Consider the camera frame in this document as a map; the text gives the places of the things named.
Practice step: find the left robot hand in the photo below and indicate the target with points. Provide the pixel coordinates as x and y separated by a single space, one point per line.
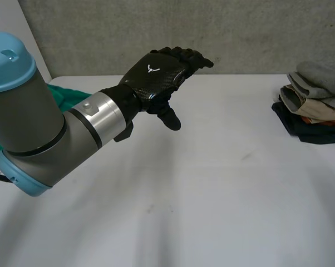
153 80

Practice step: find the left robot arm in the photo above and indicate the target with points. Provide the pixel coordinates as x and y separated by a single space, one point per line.
31 116

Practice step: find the teal towel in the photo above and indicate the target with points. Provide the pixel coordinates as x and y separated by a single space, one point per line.
62 95

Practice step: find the beige shorts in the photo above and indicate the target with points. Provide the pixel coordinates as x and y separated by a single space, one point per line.
301 103

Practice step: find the dark blue cloth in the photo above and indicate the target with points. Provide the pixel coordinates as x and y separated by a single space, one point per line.
309 132

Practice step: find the grey towel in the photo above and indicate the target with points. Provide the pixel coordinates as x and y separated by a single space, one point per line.
320 78

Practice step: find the coral towel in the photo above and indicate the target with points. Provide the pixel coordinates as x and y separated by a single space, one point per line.
323 121

